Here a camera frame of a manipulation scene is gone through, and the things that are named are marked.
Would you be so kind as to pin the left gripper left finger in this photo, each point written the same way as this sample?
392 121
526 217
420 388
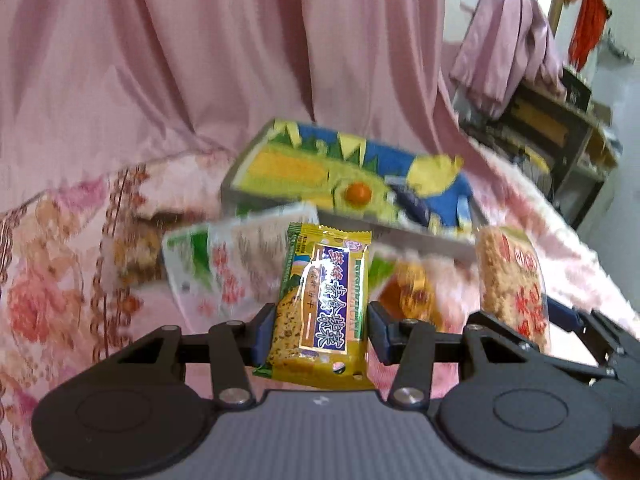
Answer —
229 348

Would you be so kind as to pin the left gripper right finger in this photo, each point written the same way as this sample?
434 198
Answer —
415 346

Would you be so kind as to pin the rice cracker clear packet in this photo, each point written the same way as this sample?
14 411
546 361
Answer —
511 283

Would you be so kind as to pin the gold candy packet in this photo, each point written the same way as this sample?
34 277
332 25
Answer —
407 293

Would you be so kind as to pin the white green snack pouch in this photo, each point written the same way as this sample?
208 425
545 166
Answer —
226 270

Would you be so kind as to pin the orange green white packet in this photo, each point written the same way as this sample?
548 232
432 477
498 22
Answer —
381 268

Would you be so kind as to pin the yellow cracker packet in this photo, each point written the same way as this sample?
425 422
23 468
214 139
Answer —
319 336

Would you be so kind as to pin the mixed nuts clear bag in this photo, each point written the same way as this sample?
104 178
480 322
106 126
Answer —
136 253

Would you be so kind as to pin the orange tangerine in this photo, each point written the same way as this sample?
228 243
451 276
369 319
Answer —
358 194

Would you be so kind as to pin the dark blue stick packet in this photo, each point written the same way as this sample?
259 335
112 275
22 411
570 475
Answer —
409 202

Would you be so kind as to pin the grey tray with dinosaur drawing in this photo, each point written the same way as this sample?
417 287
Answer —
292 162

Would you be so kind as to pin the floral bed cover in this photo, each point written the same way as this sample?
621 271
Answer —
60 312

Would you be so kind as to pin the dark wooden desk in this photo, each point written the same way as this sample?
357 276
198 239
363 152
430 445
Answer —
571 141

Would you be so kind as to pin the black box on desk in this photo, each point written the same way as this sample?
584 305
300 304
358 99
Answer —
578 93

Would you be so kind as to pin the hanging pink curtain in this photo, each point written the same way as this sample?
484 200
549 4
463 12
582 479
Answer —
507 42

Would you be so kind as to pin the red hanging tassel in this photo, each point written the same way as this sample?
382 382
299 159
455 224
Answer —
589 27

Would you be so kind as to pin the pink satin sheet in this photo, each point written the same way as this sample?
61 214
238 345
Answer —
91 86

